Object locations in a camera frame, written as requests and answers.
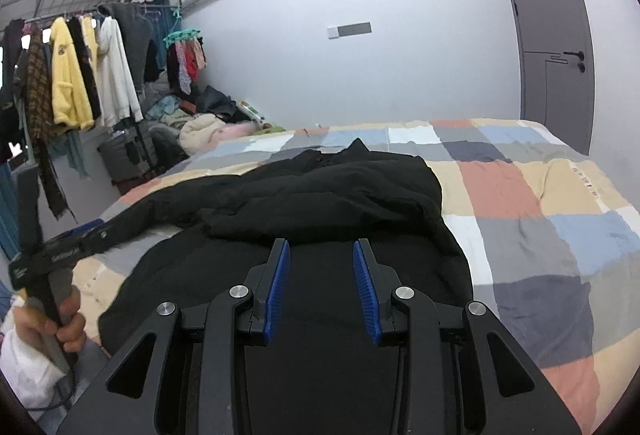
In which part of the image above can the green clip hanger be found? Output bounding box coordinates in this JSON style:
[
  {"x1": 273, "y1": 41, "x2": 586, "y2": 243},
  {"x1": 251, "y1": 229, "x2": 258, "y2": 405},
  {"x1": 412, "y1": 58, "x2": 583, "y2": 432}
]
[{"x1": 163, "y1": 7, "x2": 201, "y2": 47}]

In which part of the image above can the yellow hooded sweatshirt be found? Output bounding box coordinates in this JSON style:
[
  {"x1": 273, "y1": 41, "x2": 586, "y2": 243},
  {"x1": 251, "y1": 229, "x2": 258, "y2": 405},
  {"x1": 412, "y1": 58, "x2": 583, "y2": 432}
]
[{"x1": 50, "y1": 17, "x2": 94, "y2": 131}]

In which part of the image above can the person's left hand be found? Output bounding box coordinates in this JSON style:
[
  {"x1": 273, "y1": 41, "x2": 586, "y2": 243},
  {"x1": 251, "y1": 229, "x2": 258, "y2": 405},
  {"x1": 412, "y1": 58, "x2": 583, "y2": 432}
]
[{"x1": 12, "y1": 285, "x2": 87, "y2": 359}]

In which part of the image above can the grey bedroom door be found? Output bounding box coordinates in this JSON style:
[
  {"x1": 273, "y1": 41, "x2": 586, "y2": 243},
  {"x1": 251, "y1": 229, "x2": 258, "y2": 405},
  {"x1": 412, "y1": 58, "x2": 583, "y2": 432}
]
[{"x1": 511, "y1": 0, "x2": 594, "y2": 155}]

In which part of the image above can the brown plaid hanging shirt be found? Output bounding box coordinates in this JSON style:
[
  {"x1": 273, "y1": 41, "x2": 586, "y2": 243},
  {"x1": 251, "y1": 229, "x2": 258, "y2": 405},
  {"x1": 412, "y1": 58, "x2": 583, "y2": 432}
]
[{"x1": 25, "y1": 27, "x2": 68, "y2": 219}]

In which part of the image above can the grey wall panel switch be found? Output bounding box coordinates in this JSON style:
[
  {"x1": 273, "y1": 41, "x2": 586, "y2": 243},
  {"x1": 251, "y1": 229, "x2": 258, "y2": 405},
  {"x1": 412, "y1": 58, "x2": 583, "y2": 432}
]
[{"x1": 328, "y1": 22, "x2": 372, "y2": 40}]

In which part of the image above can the plaid patchwork bed quilt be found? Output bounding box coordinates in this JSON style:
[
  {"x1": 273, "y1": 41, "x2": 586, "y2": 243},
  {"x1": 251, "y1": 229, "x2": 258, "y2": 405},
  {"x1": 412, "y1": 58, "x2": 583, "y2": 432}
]
[{"x1": 71, "y1": 116, "x2": 640, "y2": 431}]

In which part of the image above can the white hanging sweatshirt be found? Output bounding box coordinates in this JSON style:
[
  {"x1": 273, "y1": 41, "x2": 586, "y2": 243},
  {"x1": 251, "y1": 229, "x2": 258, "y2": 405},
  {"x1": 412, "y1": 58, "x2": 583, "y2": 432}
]
[{"x1": 96, "y1": 16, "x2": 143, "y2": 128}]

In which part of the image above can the cream fluffy garment pile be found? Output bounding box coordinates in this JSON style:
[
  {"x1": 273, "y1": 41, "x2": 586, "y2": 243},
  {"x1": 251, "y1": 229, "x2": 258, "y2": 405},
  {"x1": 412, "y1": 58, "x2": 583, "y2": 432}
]
[{"x1": 179, "y1": 114, "x2": 226, "y2": 156}]

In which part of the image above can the black padded jacket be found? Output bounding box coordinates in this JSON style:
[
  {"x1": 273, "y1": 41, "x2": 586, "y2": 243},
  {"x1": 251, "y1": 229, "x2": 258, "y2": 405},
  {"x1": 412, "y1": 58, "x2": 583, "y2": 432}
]
[{"x1": 98, "y1": 140, "x2": 473, "y2": 353}]

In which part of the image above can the black door handle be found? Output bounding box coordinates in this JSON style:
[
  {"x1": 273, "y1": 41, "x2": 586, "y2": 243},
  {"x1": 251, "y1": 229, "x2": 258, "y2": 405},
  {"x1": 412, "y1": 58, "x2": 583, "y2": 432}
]
[{"x1": 564, "y1": 51, "x2": 586, "y2": 73}]

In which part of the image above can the dark grey suitcase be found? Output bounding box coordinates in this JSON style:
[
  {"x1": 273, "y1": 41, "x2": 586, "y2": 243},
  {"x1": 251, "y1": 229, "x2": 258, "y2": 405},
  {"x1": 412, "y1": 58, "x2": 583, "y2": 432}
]
[{"x1": 98, "y1": 123, "x2": 157, "y2": 185}]

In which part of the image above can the dark grey hanging coat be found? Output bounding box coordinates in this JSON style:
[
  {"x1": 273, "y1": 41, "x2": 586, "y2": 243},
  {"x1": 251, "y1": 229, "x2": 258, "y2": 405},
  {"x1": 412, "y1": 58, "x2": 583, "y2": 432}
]
[{"x1": 98, "y1": 2, "x2": 160, "y2": 94}]

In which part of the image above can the black hanging garment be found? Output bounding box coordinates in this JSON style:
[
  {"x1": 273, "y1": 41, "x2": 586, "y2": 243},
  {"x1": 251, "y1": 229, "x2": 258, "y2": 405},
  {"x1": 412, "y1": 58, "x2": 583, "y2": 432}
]
[{"x1": 66, "y1": 17, "x2": 101, "y2": 121}]

